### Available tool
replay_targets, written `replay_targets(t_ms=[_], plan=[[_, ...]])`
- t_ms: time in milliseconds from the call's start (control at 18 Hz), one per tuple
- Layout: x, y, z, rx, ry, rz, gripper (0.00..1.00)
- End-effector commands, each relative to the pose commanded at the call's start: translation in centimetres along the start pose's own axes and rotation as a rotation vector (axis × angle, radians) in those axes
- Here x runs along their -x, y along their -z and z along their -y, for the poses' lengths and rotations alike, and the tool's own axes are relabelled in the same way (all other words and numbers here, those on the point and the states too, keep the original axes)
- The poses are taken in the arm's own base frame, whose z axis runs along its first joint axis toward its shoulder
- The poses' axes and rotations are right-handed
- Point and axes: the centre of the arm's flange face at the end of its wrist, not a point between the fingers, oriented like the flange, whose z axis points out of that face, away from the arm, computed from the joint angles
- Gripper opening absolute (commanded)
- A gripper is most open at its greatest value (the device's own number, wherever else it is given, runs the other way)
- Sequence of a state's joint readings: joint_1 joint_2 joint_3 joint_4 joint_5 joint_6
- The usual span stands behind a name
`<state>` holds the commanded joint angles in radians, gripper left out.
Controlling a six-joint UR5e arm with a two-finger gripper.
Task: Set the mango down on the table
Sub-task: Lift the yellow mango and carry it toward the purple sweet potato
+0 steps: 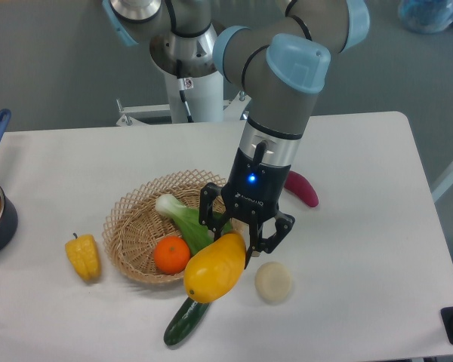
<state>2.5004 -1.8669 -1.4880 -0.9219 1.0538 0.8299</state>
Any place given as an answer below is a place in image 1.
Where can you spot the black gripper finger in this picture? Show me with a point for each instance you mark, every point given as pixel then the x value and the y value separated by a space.
pixel 215 224
pixel 257 243

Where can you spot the yellow mango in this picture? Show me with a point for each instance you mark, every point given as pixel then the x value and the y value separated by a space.
pixel 216 269

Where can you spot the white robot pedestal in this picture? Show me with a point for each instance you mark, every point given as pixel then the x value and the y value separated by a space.
pixel 189 100

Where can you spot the blue plastic bag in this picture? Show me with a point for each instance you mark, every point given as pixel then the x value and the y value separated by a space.
pixel 425 17

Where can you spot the dark green cucumber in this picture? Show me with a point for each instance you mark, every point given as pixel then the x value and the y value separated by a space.
pixel 184 321

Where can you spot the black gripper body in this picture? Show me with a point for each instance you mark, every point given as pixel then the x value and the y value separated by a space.
pixel 252 191

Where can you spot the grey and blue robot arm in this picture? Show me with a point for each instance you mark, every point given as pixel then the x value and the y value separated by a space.
pixel 281 67

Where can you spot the yellow bell pepper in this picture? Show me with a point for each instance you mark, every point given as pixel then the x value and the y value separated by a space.
pixel 82 253

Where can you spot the woven wicker basket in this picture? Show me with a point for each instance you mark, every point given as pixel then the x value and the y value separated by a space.
pixel 134 228

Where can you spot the green bok choy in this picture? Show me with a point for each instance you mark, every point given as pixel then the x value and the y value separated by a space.
pixel 195 234

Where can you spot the purple sweet potato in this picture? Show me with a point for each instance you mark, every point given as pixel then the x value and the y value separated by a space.
pixel 301 188

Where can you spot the orange tangerine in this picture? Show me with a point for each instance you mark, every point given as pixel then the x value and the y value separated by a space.
pixel 171 255

